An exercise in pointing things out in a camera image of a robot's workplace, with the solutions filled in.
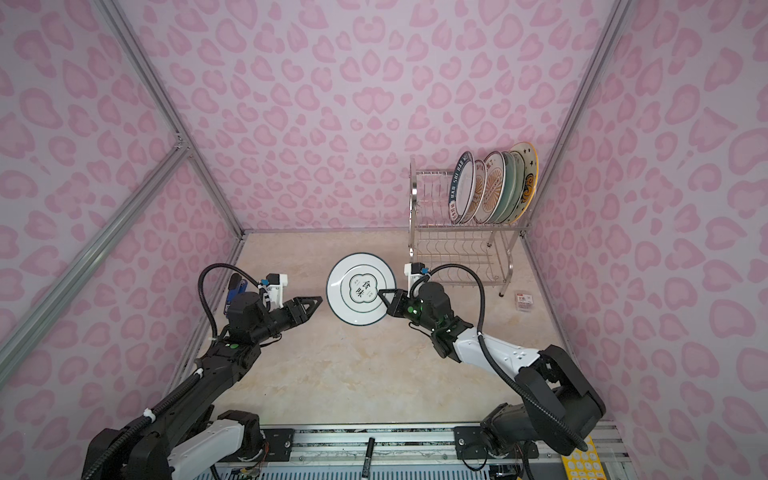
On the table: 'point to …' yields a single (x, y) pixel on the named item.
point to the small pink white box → (524, 302)
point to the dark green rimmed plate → (462, 190)
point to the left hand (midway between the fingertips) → (319, 298)
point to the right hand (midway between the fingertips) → (379, 292)
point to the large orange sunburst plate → (494, 187)
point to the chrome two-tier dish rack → (470, 254)
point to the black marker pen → (368, 457)
